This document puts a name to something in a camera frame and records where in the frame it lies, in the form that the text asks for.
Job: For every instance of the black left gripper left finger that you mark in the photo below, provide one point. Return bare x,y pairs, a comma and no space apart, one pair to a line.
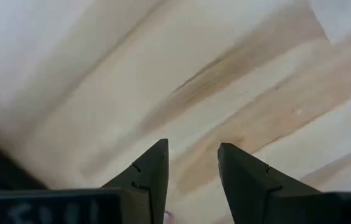
144,186

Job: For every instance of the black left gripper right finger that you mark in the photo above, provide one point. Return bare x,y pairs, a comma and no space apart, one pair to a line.
247,186

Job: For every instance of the small dropper bottle white cap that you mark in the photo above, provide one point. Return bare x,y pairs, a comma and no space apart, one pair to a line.
168,218

